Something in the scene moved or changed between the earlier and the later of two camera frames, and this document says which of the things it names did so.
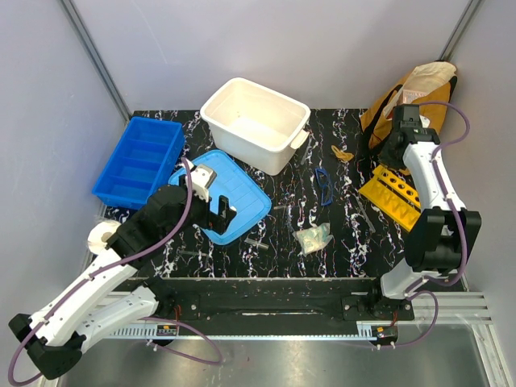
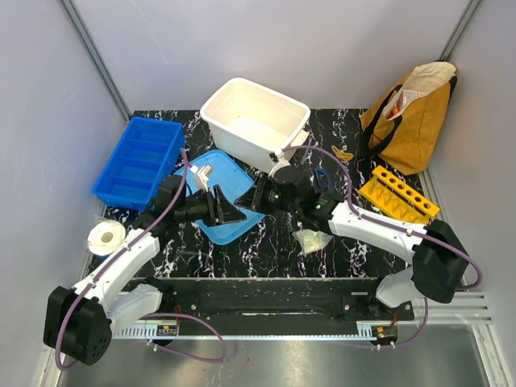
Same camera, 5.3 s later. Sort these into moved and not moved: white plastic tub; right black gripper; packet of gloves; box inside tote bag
Moved: right black gripper
Not moved: packet of gloves; box inside tote bag; white plastic tub
